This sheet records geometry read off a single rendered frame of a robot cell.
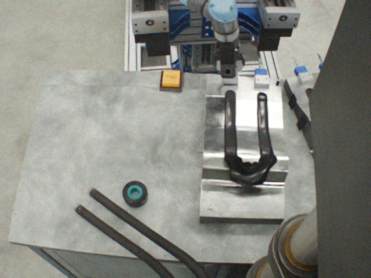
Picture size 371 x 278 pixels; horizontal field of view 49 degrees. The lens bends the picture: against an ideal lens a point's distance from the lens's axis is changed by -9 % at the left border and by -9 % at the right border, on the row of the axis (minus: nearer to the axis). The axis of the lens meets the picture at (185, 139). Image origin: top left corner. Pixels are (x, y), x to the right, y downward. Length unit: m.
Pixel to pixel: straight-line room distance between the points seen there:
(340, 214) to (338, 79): 0.09
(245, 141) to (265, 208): 0.22
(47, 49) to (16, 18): 0.46
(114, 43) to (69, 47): 0.31
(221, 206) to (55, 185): 0.55
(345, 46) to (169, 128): 1.26
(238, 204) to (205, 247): 0.17
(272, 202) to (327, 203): 1.06
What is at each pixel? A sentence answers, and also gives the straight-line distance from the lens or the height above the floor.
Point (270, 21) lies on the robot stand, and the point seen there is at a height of 0.95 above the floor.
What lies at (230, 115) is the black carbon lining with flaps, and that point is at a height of 0.88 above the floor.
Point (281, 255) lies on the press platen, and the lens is 0.60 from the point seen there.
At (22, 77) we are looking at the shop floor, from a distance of 2.85.
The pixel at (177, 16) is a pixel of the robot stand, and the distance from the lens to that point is 1.70.
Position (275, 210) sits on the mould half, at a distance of 1.35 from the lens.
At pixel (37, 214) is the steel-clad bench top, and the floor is 0.80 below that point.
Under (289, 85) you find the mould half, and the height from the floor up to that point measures 0.86.
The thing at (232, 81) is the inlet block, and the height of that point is 0.92.
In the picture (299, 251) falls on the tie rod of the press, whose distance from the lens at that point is 0.57.
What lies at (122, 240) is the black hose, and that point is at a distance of 1.31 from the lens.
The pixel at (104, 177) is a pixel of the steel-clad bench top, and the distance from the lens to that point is 1.46.
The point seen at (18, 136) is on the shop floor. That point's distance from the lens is 2.61.
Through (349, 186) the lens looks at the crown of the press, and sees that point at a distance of 0.26.
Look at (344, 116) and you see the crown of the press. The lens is 0.28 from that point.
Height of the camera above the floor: 2.11
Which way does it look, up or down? 61 degrees down
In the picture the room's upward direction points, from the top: straight up
